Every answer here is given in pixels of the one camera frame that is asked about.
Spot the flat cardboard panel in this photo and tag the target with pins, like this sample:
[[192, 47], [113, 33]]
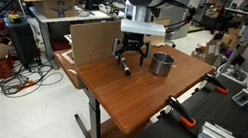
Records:
[[94, 42]]

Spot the steel pot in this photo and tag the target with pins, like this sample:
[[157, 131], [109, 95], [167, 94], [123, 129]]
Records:
[[161, 65]]

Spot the black marker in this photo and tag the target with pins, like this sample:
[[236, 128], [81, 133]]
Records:
[[125, 67]]

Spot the orange and black clamp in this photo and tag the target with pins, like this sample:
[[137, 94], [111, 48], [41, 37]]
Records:
[[216, 84], [180, 111]]

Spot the white work table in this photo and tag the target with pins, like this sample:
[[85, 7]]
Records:
[[68, 18]]

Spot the black case with emergency stop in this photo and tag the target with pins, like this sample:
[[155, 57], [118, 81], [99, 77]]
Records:
[[21, 40]]

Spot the grey tripod pole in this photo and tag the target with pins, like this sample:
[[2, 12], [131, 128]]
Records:
[[245, 34]]

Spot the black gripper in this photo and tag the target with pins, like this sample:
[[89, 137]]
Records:
[[132, 41]]

